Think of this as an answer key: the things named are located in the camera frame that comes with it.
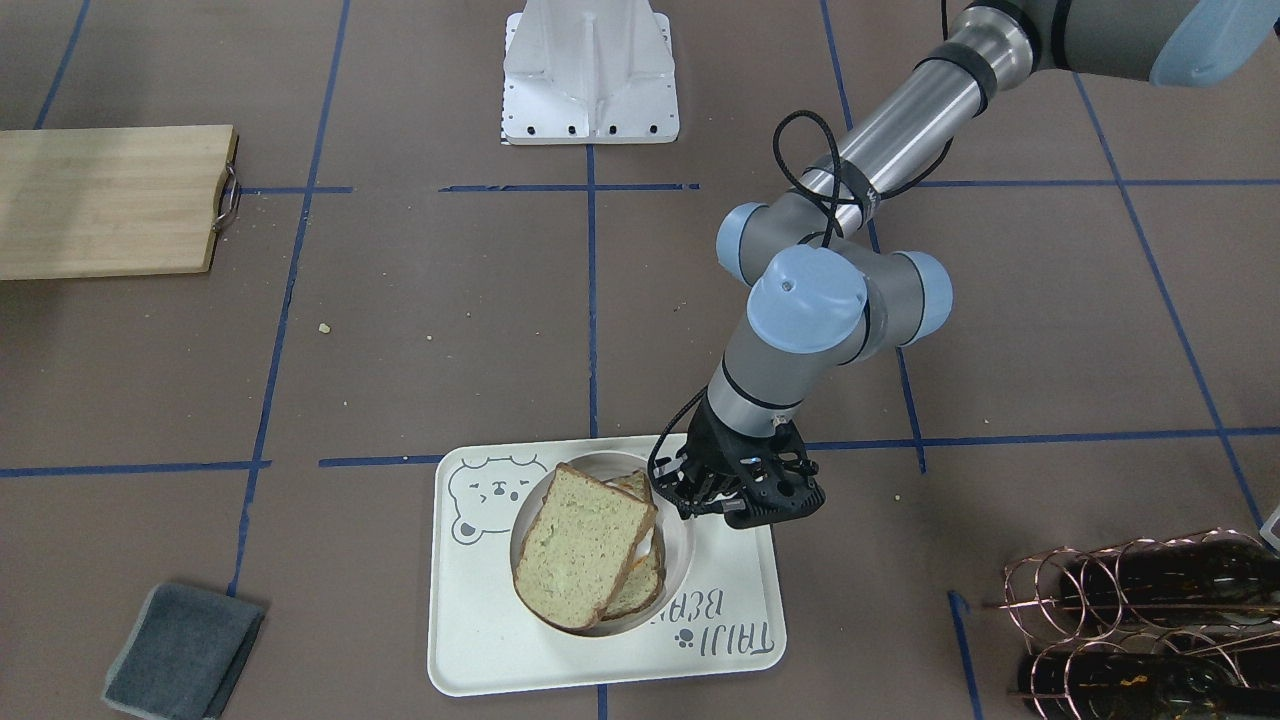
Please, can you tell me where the bread slice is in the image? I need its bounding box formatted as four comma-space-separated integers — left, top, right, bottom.
513, 462, 657, 634
602, 470, 666, 621

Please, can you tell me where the white bear tray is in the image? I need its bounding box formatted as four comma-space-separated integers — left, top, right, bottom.
428, 436, 787, 698

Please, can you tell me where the green wine bottle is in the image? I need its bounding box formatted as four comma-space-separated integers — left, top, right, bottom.
1059, 539, 1279, 629
1014, 644, 1279, 719

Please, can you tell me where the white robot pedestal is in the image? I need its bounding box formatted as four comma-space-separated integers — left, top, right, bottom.
500, 1, 681, 146

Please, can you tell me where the copper wire bottle rack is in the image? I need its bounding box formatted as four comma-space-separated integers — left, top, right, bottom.
997, 529, 1279, 719

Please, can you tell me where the grey folded cloth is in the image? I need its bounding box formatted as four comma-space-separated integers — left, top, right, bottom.
102, 582, 266, 719

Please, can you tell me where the middle green wine bottle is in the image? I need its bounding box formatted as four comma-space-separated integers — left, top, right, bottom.
1059, 539, 1279, 629

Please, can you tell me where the wooden cutting board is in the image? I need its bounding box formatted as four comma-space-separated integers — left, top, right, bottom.
1, 126, 238, 281

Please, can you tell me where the white plate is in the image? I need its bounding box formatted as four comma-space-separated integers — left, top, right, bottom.
509, 450, 694, 638

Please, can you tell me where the front green wine bottle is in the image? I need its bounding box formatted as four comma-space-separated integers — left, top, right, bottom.
1014, 644, 1279, 719

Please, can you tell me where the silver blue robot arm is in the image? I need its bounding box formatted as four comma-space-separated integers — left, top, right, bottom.
646, 1, 1277, 529

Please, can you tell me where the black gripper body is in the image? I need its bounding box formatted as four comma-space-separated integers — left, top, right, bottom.
652, 389, 826, 530

